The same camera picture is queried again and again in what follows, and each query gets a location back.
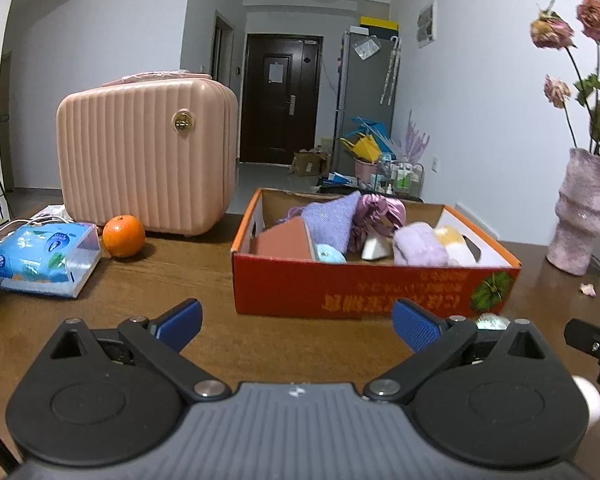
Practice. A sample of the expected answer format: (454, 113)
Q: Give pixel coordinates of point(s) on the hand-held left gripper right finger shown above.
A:
(417, 325)

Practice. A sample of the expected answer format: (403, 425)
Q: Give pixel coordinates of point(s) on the blue tissue pack in clear box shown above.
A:
(35, 256)

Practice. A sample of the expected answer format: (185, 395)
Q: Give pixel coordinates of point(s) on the red cardboard box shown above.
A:
(290, 285)

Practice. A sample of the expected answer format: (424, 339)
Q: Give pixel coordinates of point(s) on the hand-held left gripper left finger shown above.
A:
(182, 322)

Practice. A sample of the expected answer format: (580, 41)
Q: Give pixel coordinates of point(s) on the dark brown entrance door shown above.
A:
(275, 125)

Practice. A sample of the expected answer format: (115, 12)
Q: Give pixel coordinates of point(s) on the folded clear umbrella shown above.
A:
(390, 72)

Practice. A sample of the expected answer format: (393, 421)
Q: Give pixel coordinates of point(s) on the pink layered sponge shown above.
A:
(285, 242)

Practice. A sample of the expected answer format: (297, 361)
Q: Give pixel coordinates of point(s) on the pink ceramic vase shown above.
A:
(577, 210)

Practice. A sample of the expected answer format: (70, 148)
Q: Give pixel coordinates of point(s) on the framed wall picture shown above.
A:
(426, 24)

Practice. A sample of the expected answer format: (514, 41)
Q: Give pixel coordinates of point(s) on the pink ribbed suitcase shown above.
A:
(140, 170)

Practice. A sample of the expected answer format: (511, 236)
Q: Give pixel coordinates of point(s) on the lavender fluffy towel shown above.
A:
(420, 247)

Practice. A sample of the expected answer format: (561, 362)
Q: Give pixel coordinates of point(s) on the yellow and black box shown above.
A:
(379, 23)

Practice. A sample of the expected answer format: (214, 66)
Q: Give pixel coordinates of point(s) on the dark side door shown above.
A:
(223, 52)

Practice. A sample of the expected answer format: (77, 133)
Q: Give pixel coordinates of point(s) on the purple knitted cloth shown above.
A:
(330, 220)

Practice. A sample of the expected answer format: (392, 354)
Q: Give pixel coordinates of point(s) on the clear plastic bag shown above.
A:
(367, 48)

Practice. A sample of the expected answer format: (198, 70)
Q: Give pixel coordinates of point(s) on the fallen pink petal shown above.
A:
(588, 290)

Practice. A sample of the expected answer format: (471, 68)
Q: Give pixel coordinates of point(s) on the purple feather decoration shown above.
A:
(416, 140)

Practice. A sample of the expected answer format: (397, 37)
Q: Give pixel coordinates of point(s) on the bunch of dried pink roses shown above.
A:
(550, 30)

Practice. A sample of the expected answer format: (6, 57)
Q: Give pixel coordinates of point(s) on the grey refrigerator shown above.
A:
(365, 95)

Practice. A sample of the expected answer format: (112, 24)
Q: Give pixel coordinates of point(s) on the purple satin scrunchie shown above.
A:
(380, 210)

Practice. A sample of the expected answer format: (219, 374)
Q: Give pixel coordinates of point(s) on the brown cardboard box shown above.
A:
(309, 164)

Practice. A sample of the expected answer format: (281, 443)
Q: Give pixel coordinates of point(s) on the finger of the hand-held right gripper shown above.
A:
(585, 335)

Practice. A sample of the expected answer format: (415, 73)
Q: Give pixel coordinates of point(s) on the yellow and white plush toy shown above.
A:
(452, 240)

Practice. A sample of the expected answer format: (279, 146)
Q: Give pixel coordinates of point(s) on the blue plastic rack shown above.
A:
(375, 127)

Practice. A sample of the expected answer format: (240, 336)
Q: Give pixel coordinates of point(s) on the white triangular sponge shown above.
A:
(377, 249)

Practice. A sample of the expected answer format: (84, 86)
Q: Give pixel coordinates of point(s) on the trolley cart with bottles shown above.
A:
(402, 175)

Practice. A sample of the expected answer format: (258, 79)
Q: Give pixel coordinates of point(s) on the orange fruit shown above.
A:
(124, 236)

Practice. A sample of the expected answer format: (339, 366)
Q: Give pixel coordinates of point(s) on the white booklet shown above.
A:
(47, 212)

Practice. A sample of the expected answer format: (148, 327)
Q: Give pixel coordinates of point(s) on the pink bucket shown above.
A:
(366, 169)

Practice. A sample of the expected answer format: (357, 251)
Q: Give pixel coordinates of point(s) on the white paper notice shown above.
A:
(276, 73)

